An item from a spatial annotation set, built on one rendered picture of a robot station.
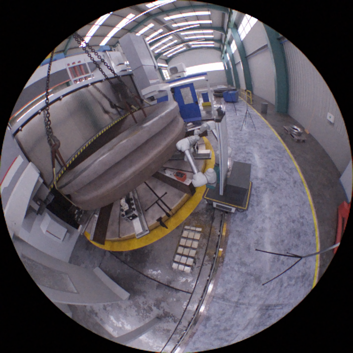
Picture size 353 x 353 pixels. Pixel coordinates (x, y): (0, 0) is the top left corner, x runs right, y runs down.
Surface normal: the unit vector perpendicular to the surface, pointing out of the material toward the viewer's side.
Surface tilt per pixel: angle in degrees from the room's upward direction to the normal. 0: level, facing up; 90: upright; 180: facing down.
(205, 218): 0
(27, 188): 90
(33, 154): 90
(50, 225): 90
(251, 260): 0
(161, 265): 0
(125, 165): 90
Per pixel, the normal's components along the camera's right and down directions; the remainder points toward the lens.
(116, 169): 0.51, 0.50
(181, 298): -0.29, -0.67
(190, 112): -0.30, 0.74
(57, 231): 0.91, 0.03
